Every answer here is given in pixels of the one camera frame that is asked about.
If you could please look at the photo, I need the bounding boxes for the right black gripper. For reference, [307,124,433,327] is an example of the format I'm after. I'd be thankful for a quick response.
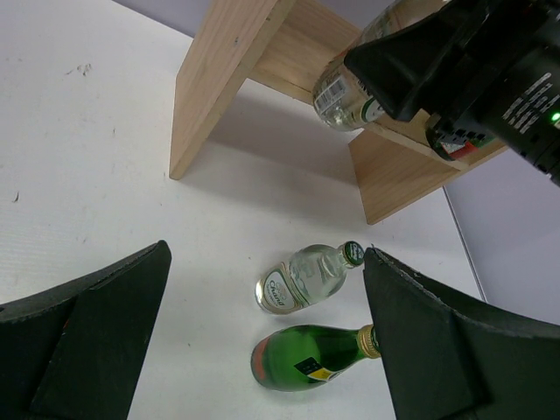
[343,1,559,184]

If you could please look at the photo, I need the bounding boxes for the clear glass bottle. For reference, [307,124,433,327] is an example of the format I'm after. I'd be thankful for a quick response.
[311,1,425,131]
[255,241,365,315]

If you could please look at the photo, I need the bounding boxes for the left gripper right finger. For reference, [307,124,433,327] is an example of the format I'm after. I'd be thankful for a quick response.
[363,247,559,419]

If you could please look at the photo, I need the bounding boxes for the wooden two-tier shelf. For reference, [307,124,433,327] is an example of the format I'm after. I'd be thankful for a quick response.
[169,1,506,224]

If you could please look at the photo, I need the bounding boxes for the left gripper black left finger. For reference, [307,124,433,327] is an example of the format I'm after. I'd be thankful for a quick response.
[1,241,172,419]

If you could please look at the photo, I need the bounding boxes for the left green glass bottle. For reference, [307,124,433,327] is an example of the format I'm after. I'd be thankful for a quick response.
[250,325,381,392]

